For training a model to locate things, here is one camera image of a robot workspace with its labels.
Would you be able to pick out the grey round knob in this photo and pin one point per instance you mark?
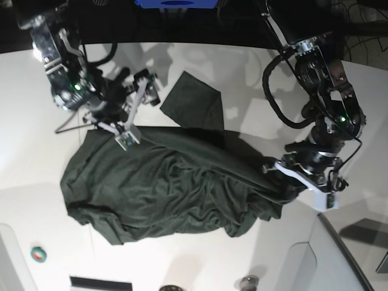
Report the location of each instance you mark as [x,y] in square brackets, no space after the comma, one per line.
[249,283]

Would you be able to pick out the black cable bundle background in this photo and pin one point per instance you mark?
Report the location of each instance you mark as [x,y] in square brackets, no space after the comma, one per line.
[366,43]

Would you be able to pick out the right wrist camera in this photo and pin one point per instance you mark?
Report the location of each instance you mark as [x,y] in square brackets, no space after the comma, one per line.
[128,137]

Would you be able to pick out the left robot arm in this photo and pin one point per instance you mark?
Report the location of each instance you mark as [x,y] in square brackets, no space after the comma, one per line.
[304,30]

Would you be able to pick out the blue mount plate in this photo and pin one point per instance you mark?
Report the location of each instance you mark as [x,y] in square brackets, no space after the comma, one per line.
[176,3]

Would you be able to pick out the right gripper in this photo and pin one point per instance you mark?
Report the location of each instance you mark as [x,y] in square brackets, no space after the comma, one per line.
[114,105]

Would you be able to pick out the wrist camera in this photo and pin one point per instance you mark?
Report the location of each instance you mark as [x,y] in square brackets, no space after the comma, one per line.
[128,137]
[325,201]

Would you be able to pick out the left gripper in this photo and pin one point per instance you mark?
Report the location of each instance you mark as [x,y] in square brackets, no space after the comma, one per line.
[311,163]

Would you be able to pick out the black round dial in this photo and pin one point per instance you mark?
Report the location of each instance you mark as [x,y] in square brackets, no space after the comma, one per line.
[170,288]

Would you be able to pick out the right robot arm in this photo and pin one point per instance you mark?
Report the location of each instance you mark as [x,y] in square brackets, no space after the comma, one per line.
[75,81]

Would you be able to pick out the black clip on table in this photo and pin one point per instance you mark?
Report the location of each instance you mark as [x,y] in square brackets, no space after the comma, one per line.
[341,184]

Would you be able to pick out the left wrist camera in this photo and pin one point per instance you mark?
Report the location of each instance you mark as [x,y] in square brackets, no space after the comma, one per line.
[325,201]

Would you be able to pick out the dark green t-shirt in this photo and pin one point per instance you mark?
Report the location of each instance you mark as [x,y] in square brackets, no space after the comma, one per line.
[193,178]

